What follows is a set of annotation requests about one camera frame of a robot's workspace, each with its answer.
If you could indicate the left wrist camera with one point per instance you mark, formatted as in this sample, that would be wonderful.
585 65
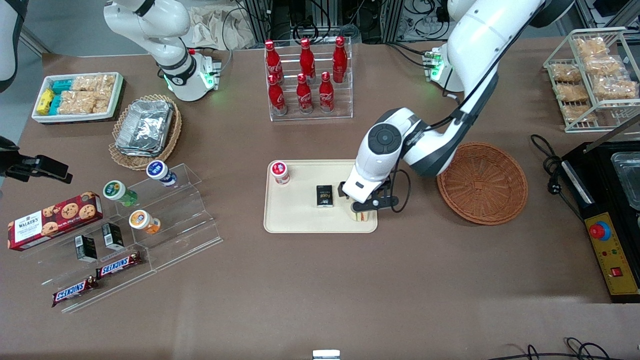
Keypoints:
344 191

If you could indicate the green-lid drink bottle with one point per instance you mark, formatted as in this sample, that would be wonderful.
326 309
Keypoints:
117 191

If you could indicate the stack of foil trays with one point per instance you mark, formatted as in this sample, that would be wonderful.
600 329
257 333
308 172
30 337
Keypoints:
145 127

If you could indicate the red cola bottle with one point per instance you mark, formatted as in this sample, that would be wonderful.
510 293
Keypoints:
326 95
277 97
307 60
304 96
273 62
340 61

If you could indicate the orange-lid drink bottle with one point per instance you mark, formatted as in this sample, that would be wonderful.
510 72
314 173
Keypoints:
142 221

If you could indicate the small white object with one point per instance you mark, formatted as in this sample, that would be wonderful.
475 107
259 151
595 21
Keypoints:
326 355

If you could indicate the teal snack packet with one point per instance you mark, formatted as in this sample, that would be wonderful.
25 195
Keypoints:
62 86
56 104

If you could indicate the grey metal bar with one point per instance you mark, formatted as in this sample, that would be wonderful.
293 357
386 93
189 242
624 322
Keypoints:
612 133

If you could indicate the red Walkers cookie box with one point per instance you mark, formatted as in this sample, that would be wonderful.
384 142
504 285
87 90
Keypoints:
55 221

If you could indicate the clear acrylic step display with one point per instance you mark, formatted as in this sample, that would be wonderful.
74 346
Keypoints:
185 225

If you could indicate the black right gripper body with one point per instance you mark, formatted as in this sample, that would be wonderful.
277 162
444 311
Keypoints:
21 167

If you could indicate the black appliance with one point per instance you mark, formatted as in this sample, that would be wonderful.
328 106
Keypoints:
600 200

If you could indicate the cream plastic tray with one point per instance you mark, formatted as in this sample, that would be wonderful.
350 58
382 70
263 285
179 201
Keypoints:
295 215

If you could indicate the red-lid yogurt bottle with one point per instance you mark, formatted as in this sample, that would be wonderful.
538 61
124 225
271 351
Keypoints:
280 172

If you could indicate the clear acrylic bottle rack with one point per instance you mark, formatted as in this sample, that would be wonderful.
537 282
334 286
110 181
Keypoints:
315 116

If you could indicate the clear plastic container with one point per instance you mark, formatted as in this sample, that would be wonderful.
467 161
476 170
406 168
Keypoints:
627 180

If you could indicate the blue-lid drink bottle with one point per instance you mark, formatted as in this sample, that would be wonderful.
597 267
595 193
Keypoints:
159 171

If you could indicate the Snickers chocolate bar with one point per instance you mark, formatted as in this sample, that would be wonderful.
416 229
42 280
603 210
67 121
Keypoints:
74 292
119 265

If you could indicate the small black box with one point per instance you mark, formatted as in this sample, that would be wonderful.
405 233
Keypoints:
86 248
325 196
113 236

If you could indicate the yellow emergency stop panel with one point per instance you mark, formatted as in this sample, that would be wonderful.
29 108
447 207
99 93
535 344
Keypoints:
612 255

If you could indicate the rice cracker pack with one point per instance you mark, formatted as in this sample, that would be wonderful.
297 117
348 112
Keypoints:
76 102
580 113
615 88
602 66
572 93
92 82
591 46
103 101
566 73

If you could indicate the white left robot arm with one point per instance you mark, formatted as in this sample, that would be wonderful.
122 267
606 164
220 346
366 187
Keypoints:
480 45

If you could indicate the white rectangular snack tray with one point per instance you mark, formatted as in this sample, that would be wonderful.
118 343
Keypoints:
116 95

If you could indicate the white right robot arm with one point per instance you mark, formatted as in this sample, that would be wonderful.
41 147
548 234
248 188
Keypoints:
170 45

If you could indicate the beige cloth bag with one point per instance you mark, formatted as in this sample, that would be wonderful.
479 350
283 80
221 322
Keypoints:
220 27

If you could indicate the round brown wicker basket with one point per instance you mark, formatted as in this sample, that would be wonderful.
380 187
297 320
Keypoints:
482 185

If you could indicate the yellow snack packet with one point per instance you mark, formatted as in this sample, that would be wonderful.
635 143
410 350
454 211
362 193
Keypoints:
45 102

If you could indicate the triangular sandwich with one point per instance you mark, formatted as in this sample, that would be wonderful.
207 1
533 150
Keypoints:
364 216

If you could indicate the oval tan wicker basket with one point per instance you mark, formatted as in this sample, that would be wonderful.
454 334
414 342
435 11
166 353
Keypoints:
172 135

